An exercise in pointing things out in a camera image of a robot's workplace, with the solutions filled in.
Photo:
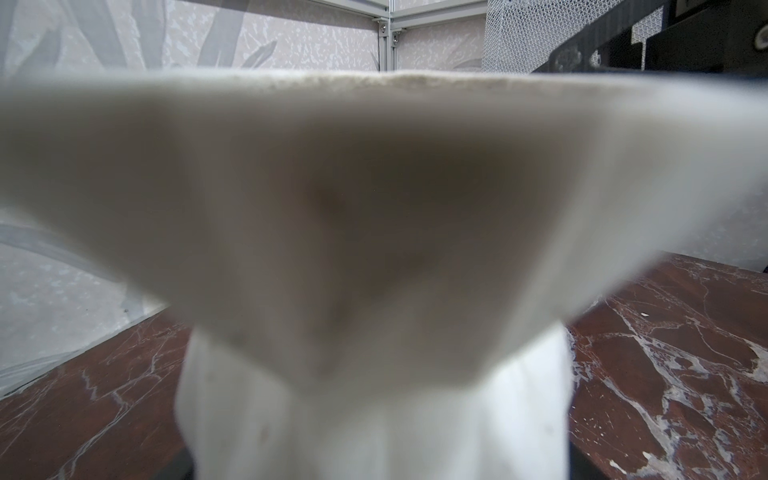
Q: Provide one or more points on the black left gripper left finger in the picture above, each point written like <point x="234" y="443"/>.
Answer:
<point x="181" y="467"/>

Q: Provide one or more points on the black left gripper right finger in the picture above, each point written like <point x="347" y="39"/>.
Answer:
<point x="581" y="467"/>

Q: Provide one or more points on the white ribbed ceramic vase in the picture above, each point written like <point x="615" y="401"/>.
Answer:
<point x="378" y="268"/>

